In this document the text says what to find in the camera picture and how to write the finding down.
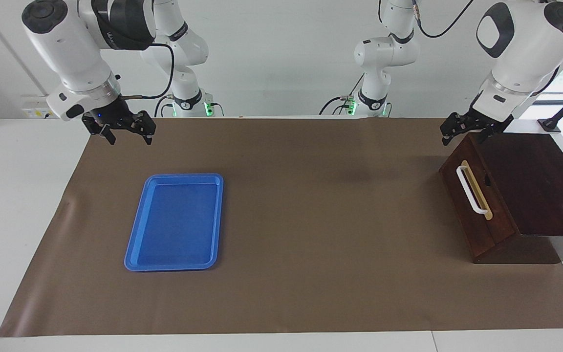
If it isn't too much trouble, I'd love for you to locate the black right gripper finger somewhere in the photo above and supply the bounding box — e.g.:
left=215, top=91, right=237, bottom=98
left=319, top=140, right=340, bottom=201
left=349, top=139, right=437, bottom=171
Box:
left=97, top=125, right=116, bottom=146
left=132, top=111, right=156, bottom=146

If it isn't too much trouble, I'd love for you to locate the wooden drawer with white handle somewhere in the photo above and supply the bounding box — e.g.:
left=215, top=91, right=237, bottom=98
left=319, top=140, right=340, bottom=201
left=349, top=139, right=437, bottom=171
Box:
left=439, top=133, right=517, bottom=261

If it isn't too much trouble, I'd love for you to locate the dark wooden drawer cabinet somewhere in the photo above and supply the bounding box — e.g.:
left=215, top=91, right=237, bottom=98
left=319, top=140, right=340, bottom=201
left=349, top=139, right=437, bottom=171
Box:
left=472, top=132, right=563, bottom=265

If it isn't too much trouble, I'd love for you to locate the blue plastic tray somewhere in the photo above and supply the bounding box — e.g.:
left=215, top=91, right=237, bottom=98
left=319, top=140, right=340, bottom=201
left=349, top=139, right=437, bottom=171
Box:
left=124, top=173, right=224, bottom=272

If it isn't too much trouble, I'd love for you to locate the brown table mat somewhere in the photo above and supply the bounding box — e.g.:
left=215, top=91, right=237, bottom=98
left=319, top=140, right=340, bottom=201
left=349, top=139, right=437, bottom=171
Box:
left=0, top=116, right=563, bottom=338

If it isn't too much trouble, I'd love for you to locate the black right base cable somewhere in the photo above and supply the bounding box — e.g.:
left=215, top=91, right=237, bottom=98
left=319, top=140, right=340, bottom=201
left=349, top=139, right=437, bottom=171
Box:
left=153, top=95, right=173, bottom=118

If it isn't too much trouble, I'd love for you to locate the black base cable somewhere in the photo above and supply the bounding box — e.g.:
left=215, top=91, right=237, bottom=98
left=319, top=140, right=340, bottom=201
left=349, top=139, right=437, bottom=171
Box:
left=153, top=95, right=173, bottom=118
left=319, top=73, right=364, bottom=116

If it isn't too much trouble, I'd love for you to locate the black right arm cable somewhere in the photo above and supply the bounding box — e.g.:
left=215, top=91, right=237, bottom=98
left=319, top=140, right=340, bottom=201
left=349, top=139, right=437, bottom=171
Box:
left=120, top=43, right=175, bottom=100

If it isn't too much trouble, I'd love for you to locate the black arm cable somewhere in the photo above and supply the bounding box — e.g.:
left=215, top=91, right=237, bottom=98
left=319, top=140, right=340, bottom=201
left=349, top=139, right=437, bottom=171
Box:
left=120, top=43, right=175, bottom=100
left=411, top=0, right=562, bottom=97

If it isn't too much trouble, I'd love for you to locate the white wall power outlet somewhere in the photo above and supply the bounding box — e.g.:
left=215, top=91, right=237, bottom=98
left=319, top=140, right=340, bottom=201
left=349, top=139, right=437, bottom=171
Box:
left=21, top=94, right=60, bottom=119

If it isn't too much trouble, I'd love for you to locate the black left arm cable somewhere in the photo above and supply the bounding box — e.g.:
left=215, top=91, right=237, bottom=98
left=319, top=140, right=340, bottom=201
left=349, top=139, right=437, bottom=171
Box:
left=411, top=0, right=562, bottom=97

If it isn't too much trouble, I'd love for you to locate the black left base cable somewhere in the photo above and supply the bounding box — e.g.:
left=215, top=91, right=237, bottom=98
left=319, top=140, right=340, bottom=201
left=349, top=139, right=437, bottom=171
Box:
left=319, top=73, right=364, bottom=116

